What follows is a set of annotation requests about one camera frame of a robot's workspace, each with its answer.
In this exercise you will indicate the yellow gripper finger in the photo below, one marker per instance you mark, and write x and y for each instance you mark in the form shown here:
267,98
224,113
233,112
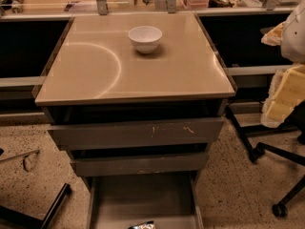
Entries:
287,90
273,37

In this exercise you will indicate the black table leg frame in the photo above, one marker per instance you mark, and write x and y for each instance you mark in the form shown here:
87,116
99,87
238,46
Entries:
255,130

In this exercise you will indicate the white ceramic bowl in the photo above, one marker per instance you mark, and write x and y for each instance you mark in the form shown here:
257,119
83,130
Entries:
145,39

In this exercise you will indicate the grey drawer cabinet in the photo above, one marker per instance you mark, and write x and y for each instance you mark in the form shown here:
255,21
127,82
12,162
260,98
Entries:
97,76

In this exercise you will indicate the middle grey drawer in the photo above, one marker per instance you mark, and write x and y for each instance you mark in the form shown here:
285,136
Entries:
132,165

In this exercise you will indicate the top grey drawer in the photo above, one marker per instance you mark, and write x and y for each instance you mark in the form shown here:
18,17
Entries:
136,133

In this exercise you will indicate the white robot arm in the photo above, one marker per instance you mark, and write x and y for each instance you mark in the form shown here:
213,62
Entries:
293,37

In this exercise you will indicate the bottom grey drawer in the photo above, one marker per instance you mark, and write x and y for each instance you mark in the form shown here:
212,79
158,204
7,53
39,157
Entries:
166,199

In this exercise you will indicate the grey drawer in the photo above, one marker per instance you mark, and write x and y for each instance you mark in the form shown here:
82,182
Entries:
166,199
132,165
136,133

